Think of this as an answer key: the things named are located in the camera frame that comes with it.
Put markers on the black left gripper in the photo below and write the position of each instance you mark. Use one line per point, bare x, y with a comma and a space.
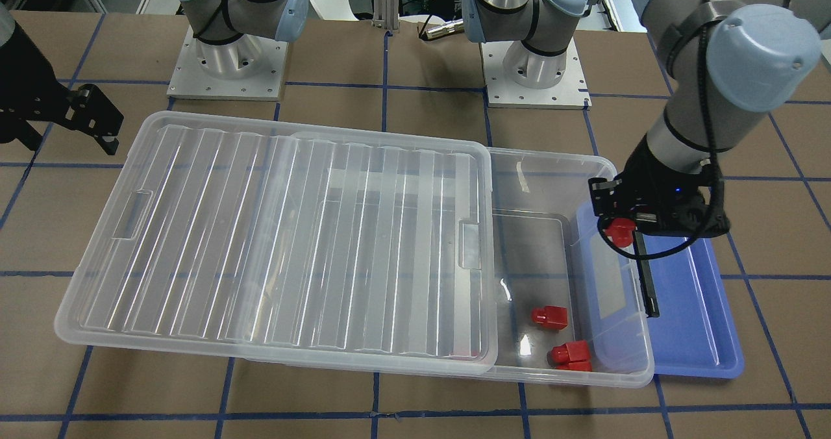
651, 168

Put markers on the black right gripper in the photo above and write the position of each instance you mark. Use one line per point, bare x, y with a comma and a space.
24, 78

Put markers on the red block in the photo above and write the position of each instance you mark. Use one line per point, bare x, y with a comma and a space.
574, 356
620, 232
551, 317

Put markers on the clear plastic box lid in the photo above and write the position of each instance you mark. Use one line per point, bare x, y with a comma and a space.
164, 264

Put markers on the blue plastic tray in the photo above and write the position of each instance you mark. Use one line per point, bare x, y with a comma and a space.
694, 336

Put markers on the clear plastic storage box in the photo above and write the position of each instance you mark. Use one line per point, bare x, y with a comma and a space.
558, 263

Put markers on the black box latch handle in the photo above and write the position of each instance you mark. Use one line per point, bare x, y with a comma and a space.
648, 290

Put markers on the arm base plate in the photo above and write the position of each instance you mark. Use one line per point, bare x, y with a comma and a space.
517, 78
250, 69

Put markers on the aluminium frame post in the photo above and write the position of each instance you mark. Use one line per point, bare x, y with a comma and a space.
387, 0

